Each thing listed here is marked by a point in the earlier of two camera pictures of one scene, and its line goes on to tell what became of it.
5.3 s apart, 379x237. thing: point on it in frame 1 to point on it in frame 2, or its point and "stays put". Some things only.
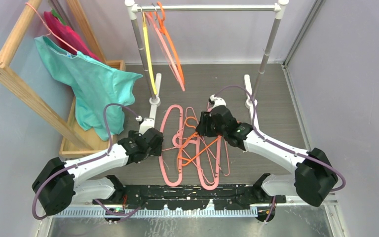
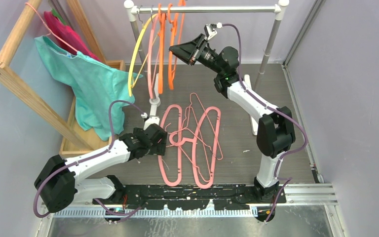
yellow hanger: (148, 52) to (134, 50)
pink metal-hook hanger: (166, 50) to (150, 46)
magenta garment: (69, 35) stays put
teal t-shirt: (100, 91) stays put
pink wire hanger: (226, 141) to (210, 126)
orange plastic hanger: (163, 30) to (162, 17)
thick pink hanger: (177, 139) stays put
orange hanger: (184, 161) to (174, 22)
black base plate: (192, 196) stays put
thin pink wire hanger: (50, 32) stays put
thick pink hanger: (218, 169) to (175, 140)
